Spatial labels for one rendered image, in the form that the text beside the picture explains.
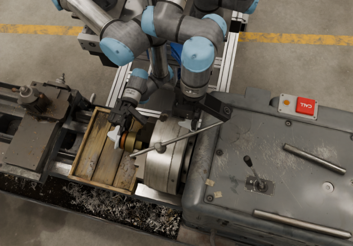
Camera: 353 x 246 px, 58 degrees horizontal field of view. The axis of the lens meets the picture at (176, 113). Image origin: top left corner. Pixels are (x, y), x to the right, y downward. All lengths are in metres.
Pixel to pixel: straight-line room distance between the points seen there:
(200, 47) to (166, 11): 0.16
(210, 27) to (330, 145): 0.60
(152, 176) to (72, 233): 1.35
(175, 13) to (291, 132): 0.57
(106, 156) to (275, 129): 0.77
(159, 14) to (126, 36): 0.27
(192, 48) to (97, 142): 0.92
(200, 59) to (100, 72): 2.10
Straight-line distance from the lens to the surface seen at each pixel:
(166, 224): 1.75
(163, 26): 0.86
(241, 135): 1.13
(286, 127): 1.17
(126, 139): 1.28
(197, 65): 0.75
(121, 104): 1.36
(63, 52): 3.01
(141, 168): 1.25
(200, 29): 0.84
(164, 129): 1.15
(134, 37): 1.12
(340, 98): 2.82
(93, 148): 1.55
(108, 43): 1.11
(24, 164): 1.55
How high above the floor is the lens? 2.30
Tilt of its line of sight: 66 degrees down
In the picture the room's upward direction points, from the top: 6 degrees counter-clockwise
